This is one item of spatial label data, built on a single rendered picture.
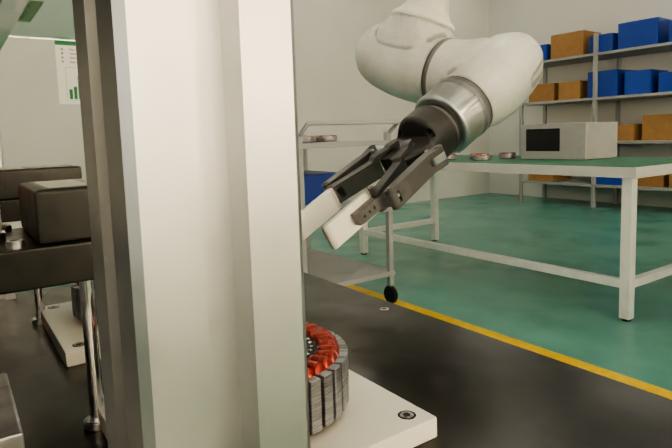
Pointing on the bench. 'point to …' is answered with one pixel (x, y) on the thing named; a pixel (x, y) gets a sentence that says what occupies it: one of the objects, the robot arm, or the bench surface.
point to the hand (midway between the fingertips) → (329, 219)
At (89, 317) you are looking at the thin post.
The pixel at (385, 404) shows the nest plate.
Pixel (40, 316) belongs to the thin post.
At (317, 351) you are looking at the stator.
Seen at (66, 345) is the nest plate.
